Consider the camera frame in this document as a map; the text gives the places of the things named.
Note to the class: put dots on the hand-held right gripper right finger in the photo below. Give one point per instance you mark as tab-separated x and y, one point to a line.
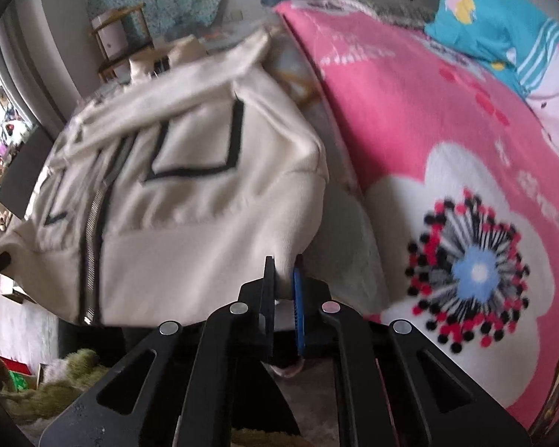
299	307

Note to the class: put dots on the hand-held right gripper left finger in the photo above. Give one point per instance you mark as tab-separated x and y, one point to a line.
242	335

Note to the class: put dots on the cream jacket with black trim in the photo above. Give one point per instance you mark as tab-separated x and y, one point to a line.
191	223

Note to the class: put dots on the dark cabinet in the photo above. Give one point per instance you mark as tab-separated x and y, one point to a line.
28	167

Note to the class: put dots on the black pants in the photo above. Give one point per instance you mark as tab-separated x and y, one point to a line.
93	335

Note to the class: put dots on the green fluffy cloth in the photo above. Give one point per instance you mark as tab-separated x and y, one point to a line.
74	368

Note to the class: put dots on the pile of household clutter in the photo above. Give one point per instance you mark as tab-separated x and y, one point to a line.
7	139

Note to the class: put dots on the pink floral blanket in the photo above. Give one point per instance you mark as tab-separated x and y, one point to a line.
400	125

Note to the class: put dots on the grey curtain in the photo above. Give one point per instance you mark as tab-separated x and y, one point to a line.
42	65

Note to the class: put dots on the wooden shelf stand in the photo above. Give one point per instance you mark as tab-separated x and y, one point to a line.
119	59

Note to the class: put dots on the white cylinder container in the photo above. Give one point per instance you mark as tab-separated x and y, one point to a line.
114	37

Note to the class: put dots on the blue cartoon pillow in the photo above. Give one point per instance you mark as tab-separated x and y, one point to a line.
489	23

